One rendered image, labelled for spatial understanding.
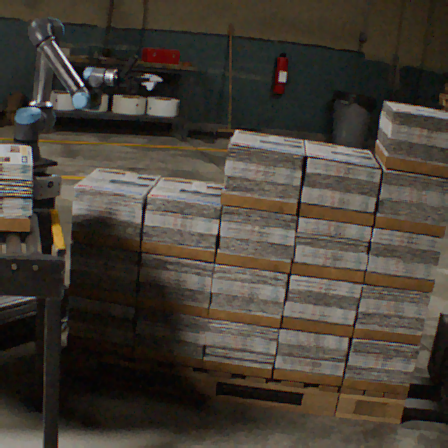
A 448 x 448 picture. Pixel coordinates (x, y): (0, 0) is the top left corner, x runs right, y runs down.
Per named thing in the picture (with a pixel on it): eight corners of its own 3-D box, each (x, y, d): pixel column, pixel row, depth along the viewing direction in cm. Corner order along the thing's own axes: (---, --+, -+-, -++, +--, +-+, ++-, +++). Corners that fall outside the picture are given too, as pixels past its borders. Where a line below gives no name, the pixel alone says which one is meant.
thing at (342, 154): (303, 141, 315) (303, 139, 315) (369, 152, 314) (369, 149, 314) (306, 157, 280) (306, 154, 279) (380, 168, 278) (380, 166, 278)
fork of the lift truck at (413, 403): (206, 381, 320) (208, 372, 319) (442, 410, 314) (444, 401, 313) (204, 391, 311) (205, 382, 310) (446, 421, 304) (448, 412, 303)
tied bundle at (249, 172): (227, 184, 324) (234, 130, 318) (297, 194, 323) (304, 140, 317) (218, 205, 288) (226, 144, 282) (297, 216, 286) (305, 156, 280)
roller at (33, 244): (37, 224, 263) (37, 211, 262) (42, 271, 220) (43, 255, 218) (23, 224, 262) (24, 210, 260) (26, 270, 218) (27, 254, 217)
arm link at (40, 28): (33, 11, 309) (94, 100, 314) (44, 12, 320) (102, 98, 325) (14, 27, 313) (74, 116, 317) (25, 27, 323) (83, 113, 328)
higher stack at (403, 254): (331, 377, 343) (380, 98, 309) (392, 384, 341) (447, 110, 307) (333, 417, 306) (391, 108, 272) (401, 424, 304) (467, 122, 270)
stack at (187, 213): (86, 339, 350) (97, 166, 328) (332, 377, 343) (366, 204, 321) (63, 374, 313) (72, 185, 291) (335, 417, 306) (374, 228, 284)
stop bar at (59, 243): (58, 214, 261) (58, 208, 260) (67, 255, 221) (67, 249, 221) (49, 214, 260) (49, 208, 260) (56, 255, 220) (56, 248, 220)
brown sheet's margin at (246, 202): (228, 182, 324) (229, 172, 323) (296, 192, 322) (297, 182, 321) (219, 203, 287) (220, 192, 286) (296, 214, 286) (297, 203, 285)
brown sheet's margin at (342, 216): (297, 193, 322) (298, 183, 321) (363, 202, 321) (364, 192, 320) (298, 215, 285) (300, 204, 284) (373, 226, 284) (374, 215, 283)
